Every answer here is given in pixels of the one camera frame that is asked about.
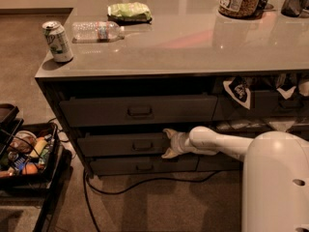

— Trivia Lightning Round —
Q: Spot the black floor cable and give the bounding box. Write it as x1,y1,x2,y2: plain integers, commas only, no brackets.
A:
82,167,223,232

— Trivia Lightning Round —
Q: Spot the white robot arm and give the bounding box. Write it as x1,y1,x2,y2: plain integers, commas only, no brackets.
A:
163,127,309,232

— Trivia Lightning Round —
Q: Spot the clear plastic water bottle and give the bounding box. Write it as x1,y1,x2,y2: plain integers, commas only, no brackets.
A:
71,21,125,43

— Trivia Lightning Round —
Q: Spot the grey drawer cabinet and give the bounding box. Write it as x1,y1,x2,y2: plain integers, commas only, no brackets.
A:
36,0,309,175

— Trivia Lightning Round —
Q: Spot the green white soda can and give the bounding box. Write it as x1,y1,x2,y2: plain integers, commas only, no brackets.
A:
42,20,73,63

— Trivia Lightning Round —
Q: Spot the grey drawer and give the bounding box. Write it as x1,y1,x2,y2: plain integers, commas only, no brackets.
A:
210,117,309,140
197,154,242,172
77,132,171,158
90,155,199,176
212,90,309,121
59,94,217,127

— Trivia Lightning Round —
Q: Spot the black bin of items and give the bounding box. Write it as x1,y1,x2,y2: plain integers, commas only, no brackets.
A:
0,123,60,189

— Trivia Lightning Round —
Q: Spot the yellow bottle in bin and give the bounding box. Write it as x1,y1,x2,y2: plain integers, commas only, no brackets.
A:
30,138,47,158

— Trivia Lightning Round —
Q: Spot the white paper in drawer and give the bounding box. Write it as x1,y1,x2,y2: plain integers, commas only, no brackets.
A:
277,86,295,100

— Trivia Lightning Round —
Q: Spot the black empty tray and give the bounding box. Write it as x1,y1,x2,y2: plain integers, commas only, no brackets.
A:
0,103,23,137

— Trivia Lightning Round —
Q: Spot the dark glass container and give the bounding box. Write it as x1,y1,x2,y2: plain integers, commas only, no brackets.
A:
281,0,308,17

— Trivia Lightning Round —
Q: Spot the large jar of nuts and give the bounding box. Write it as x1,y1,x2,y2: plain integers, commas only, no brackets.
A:
218,0,259,18

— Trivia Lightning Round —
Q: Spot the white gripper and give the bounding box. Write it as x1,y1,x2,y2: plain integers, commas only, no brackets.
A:
161,129,195,159

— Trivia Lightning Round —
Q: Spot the green snack bag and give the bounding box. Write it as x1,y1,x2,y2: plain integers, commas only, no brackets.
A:
107,2,152,22

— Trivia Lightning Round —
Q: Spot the orange fruit in bin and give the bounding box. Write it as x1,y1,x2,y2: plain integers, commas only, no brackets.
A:
21,162,38,175

